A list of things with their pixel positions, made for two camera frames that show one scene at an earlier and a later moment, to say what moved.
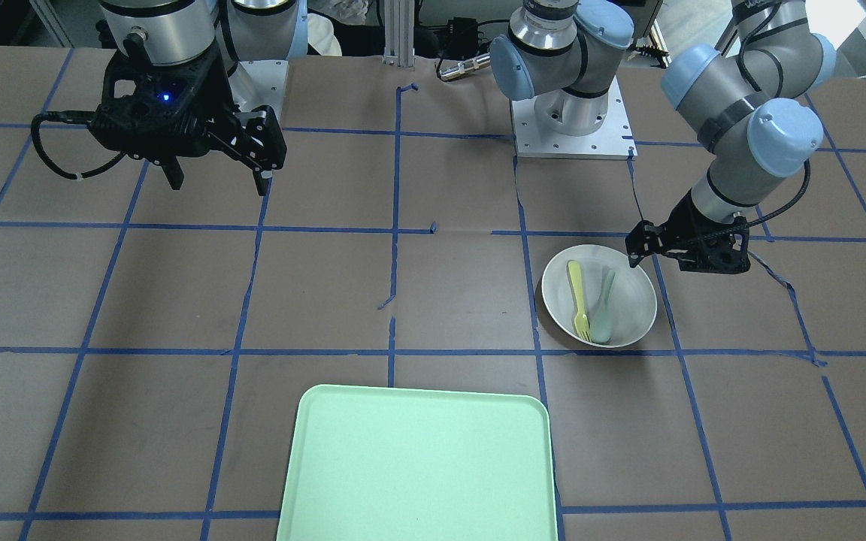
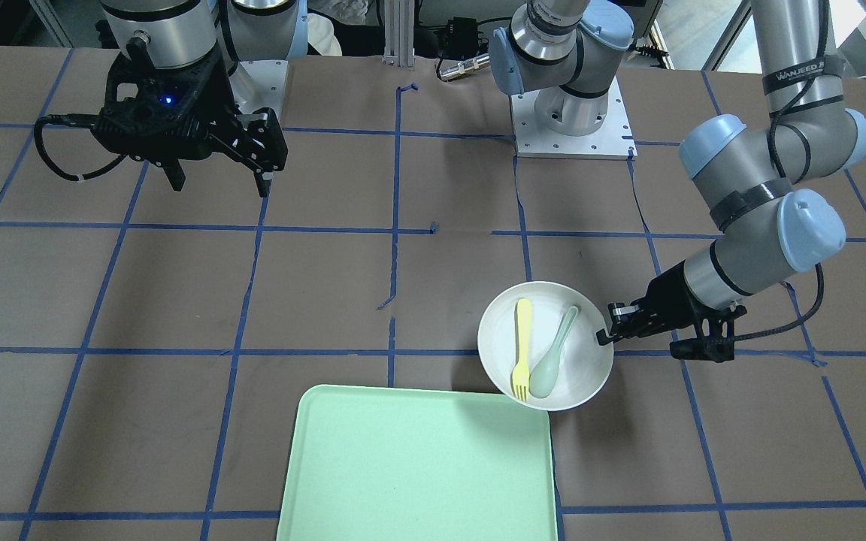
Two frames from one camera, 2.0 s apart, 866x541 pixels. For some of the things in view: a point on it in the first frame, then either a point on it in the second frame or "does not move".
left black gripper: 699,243 -> 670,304
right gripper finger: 261,179 does not move
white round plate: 632,300 -> 585,365
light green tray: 381,464 does not move
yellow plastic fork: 581,323 -> 521,373
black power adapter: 462,38 does not move
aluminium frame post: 399,33 does not move
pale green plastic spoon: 601,322 -> 545,373
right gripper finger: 174,173 does not move
